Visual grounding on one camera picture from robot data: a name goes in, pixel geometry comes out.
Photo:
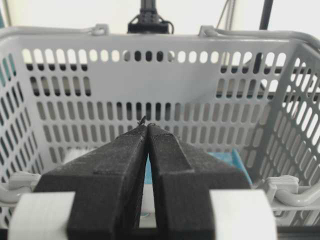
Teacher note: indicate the black pole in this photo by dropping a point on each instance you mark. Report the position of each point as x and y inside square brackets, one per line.
[266, 14]

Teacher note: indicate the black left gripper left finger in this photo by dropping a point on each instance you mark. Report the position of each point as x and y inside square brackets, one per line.
[92, 197]

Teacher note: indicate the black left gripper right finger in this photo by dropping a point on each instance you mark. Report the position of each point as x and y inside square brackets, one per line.
[199, 197]

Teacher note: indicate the grey plastic shopping basket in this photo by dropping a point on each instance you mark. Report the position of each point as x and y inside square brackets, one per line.
[259, 96]

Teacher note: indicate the black stand mount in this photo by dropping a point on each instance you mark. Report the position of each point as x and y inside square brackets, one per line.
[148, 21]

